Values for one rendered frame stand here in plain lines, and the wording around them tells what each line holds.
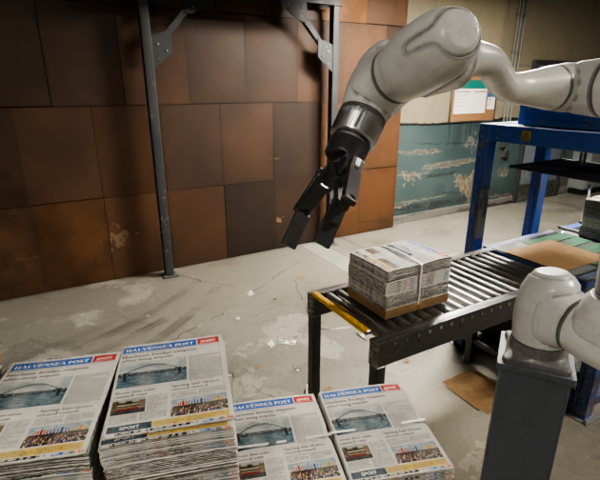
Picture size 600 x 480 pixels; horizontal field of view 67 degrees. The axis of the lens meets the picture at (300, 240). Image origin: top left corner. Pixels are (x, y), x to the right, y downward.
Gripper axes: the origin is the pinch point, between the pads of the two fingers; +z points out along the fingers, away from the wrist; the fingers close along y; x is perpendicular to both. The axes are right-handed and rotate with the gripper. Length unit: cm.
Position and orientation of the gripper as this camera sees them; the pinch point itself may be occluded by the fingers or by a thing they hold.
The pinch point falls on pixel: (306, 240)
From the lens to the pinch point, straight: 79.6
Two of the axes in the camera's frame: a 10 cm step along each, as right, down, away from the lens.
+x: -8.1, -4.6, -3.6
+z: -4.1, 8.9, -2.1
